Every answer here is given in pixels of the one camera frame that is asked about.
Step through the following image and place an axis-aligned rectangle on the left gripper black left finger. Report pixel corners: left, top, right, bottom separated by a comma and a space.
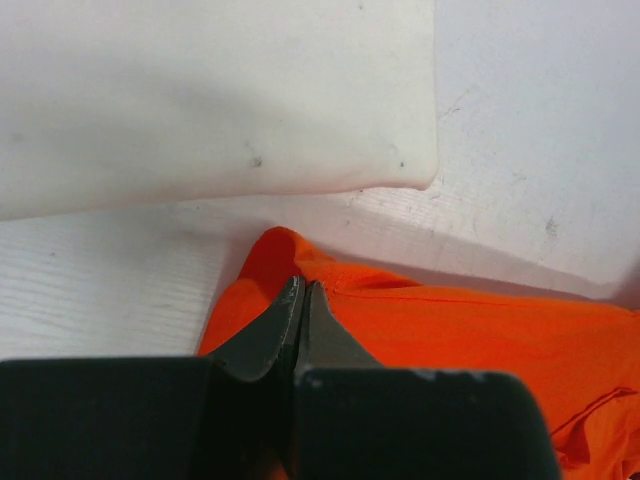
207, 276, 306, 383

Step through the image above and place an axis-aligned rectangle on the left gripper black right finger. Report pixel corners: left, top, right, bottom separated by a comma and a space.
298, 281, 382, 370

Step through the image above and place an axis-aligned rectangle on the orange t shirt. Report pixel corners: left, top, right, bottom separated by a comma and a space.
199, 227, 639, 479

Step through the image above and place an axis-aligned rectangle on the folded white t shirt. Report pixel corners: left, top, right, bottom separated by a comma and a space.
1, 1, 438, 220

